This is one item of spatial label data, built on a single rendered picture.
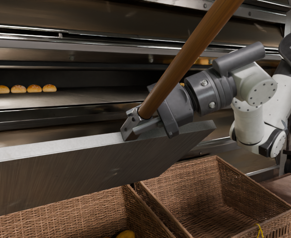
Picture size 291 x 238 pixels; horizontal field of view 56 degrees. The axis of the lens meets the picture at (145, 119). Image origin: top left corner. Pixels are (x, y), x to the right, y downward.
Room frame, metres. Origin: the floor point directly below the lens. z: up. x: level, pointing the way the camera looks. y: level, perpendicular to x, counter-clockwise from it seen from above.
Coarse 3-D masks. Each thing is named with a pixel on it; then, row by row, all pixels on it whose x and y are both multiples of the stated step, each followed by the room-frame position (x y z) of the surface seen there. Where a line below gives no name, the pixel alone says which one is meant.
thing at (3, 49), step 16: (0, 48) 0.85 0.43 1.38; (16, 48) 0.86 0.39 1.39; (32, 48) 0.89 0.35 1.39; (48, 48) 0.91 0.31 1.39; (64, 48) 0.94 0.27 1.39; (80, 48) 0.97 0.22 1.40; (96, 48) 1.00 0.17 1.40; (112, 48) 1.04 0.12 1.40; (128, 48) 1.07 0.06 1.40; (144, 48) 1.11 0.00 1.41; (208, 64) 1.54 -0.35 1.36; (272, 64) 1.76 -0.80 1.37
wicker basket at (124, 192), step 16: (96, 192) 1.10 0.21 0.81; (112, 192) 1.14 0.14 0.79; (128, 192) 1.12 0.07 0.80; (32, 208) 0.96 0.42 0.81; (48, 208) 0.99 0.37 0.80; (64, 208) 1.02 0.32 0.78; (80, 208) 1.05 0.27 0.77; (96, 208) 1.08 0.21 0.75; (128, 208) 1.12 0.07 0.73; (144, 208) 1.02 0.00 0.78; (0, 224) 0.89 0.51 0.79; (16, 224) 0.92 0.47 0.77; (48, 224) 0.97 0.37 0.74; (64, 224) 1.00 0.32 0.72; (80, 224) 1.04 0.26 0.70; (96, 224) 1.07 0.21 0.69; (128, 224) 1.12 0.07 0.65; (144, 224) 1.02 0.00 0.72; (160, 224) 0.93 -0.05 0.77
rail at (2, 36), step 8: (24, 40) 0.88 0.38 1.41; (32, 40) 0.89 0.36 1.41; (40, 40) 0.90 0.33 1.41; (48, 40) 0.92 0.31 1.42; (56, 40) 0.93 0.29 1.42; (64, 40) 0.95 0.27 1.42; (72, 40) 0.96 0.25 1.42; (80, 40) 0.98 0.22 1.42; (88, 40) 0.99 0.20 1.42; (96, 40) 1.01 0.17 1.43; (104, 40) 1.02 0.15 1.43; (160, 48) 1.15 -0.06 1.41; (168, 48) 1.17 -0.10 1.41; (176, 48) 1.20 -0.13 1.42; (208, 48) 1.30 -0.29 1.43; (216, 48) 1.33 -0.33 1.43
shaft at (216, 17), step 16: (224, 0) 0.37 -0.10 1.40; (240, 0) 0.36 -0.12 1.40; (208, 16) 0.39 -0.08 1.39; (224, 16) 0.38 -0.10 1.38; (208, 32) 0.39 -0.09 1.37; (192, 48) 0.42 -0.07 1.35; (176, 64) 0.44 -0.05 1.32; (192, 64) 0.44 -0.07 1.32; (160, 80) 0.48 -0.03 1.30; (176, 80) 0.46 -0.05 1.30; (160, 96) 0.49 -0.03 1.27; (144, 112) 0.53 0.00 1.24
